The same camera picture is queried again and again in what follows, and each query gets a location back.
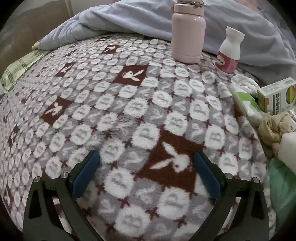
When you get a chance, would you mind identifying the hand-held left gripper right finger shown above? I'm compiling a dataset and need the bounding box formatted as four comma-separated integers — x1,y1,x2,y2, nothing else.
194,151,270,241

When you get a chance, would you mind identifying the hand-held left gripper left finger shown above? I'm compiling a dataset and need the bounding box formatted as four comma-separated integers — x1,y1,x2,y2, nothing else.
23,149,101,241

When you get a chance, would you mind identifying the beige paper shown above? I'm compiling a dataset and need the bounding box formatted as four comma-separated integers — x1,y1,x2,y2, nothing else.
258,112,293,151

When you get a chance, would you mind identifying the green white tissue pack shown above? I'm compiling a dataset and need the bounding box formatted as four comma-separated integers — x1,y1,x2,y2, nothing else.
229,85,266,126

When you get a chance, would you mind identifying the white tissue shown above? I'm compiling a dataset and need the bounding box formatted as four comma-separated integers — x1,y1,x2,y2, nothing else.
231,74,262,98

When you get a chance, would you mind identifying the green white medicine box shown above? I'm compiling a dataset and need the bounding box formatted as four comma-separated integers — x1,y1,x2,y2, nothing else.
257,77,296,115

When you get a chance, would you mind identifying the green towel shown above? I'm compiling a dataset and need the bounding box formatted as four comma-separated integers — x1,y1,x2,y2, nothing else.
268,158,296,232

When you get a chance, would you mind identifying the printed fleece blanket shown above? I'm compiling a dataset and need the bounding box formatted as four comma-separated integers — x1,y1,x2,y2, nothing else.
0,34,278,241

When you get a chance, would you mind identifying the green plaid bed sheet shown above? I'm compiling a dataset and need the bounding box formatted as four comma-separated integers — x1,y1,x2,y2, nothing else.
0,49,50,93

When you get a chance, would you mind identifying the white pill bottle pink label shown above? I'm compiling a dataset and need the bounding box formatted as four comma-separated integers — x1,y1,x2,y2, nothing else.
215,26,245,75

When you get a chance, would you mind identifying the pink thermos bottle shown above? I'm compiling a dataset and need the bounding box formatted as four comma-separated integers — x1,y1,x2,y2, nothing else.
171,0,207,64

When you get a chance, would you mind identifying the lavender clothes pile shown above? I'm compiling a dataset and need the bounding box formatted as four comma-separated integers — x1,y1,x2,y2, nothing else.
38,0,296,87

